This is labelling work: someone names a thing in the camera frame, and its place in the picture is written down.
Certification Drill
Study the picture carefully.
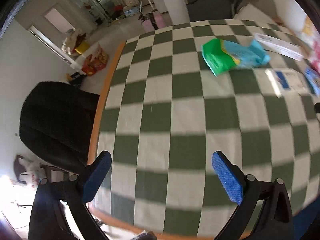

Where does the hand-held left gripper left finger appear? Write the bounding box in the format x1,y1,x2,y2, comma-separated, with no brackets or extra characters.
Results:
28,150,112,240

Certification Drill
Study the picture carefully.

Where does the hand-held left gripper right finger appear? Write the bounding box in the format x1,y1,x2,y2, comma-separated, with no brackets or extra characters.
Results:
212,151,293,240

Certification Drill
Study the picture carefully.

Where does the small blue foil packet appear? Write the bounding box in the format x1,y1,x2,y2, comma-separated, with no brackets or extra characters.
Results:
303,66,320,96

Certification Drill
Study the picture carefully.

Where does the white and blue medicine box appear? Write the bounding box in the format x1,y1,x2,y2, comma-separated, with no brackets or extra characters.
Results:
264,67,312,98

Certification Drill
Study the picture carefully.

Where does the pink floral paper bag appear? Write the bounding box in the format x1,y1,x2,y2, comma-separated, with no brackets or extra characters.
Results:
308,37,320,68

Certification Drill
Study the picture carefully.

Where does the white plastic bag on chair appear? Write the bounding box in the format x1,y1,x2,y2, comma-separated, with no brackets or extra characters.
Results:
19,159,46,188

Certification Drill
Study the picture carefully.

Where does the black padded chair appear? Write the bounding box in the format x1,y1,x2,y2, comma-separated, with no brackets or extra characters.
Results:
19,81,101,174

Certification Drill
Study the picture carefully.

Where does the long white carton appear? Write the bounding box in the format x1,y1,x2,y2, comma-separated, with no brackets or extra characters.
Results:
253,32,311,62

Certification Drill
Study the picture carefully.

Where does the green white checkered tablecloth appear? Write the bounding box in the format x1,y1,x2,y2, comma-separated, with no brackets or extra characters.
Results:
87,19,320,239

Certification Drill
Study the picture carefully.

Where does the yellow snack bag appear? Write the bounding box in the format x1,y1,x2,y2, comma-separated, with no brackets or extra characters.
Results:
301,15,316,41

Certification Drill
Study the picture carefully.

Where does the green and blue wipes packet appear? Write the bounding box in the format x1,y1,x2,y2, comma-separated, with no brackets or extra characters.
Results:
201,38,271,77

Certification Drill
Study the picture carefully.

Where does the red printed carton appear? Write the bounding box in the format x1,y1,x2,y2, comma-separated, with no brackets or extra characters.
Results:
92,43,109,71
81,55,97,77

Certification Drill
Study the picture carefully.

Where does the white board sheet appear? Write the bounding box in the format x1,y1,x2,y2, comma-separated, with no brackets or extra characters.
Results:
233,3,283,26

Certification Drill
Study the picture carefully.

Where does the yellow bin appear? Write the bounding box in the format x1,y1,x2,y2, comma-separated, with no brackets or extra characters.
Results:
74,40,90,55

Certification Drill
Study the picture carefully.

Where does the pile of white bags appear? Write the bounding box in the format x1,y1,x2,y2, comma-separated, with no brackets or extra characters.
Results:
61,28,87,54

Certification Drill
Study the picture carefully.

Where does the grey folding bed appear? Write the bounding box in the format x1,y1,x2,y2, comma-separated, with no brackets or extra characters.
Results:
182,0,241,23

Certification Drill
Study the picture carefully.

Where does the pink suitcase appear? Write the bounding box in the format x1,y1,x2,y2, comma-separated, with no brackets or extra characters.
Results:
142,10,166,32

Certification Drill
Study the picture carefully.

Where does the black coat rack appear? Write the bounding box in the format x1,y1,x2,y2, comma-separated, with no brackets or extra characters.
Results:
82,0,111,26

